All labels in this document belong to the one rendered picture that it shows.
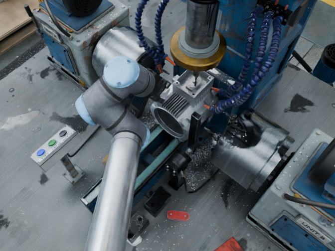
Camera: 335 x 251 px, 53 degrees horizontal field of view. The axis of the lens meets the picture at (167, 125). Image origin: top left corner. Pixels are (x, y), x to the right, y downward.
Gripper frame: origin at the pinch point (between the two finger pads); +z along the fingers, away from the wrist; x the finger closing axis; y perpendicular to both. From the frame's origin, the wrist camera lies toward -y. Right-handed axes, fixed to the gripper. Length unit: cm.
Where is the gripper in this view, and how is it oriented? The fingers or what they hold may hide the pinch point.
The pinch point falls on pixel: (160, 99)
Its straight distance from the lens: 125.7
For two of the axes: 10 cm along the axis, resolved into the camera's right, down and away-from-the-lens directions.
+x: -7.5, -5.7, 3.2
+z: 3.3, 1.0, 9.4
